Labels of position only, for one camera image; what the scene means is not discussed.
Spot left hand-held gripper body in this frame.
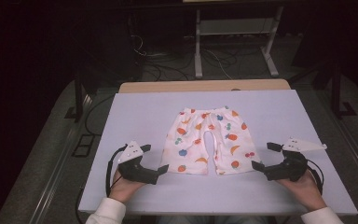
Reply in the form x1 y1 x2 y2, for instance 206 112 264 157
117 140 161 185

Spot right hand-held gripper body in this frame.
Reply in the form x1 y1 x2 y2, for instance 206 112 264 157
264 137 328 183

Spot white fruit print pants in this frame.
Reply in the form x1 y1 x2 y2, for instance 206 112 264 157
158 105 262 175

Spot person's left hand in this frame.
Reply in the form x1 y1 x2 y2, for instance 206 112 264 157
109 169 147 204

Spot person's right hand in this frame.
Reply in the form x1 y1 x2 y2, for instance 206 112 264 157
276 170 328 212

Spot black metal stand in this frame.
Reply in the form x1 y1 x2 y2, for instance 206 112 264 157
330 62 358 119
64 71 90 123

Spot wooden table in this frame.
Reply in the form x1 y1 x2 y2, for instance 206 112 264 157
118 78 292 94

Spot left hand-held gripper cable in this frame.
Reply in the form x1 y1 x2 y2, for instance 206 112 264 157
105 143 129 199

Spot hand-held gripper cable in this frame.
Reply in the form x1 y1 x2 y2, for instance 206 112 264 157
306 158 324 195
105 143 129 199

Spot right hand-held gripper cable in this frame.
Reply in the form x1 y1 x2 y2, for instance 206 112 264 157
306 158 324 195

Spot black floor frame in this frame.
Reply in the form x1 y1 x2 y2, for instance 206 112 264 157
72 133 96 158

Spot black floor cable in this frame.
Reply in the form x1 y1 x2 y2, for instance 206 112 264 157
84 94 116 136

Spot tangle of black floor cables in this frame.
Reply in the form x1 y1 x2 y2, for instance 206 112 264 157
141 50 197 82

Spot white floor cable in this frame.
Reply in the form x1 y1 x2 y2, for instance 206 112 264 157
203 48 233 80

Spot white metal desk frame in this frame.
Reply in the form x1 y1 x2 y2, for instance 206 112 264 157
194 6 284 78

